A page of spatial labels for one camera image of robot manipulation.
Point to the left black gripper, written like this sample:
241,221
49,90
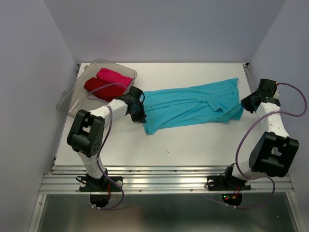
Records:
140,118

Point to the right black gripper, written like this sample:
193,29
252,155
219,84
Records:
245,102

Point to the turquoise t shirt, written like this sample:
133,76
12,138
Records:
175,107

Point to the clear plastic bin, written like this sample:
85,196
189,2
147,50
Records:
76,99

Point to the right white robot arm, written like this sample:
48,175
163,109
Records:
274,153

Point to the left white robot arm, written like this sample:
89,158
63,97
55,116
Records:
90,129

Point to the pink rolled shirt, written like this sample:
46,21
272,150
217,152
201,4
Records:
110,76

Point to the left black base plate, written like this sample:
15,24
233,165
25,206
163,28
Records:
89,184

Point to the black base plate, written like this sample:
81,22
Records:
225,182
89,184

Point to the aluminium mounting rail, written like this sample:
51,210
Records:
136,179

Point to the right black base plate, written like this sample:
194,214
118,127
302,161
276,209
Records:
225,182

